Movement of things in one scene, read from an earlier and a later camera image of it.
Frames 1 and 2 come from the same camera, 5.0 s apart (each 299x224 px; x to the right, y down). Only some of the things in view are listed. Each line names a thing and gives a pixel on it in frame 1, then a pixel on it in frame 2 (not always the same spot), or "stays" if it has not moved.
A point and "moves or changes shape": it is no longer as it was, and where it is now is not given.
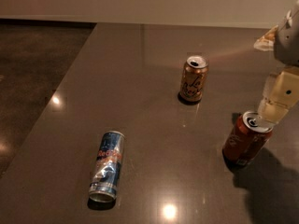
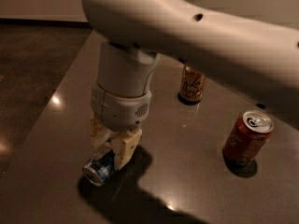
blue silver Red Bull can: x=106 y=174 moves or changes shape
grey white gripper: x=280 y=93 → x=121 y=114
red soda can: x=248 y=140 stays
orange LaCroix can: x=194 y=77 stays
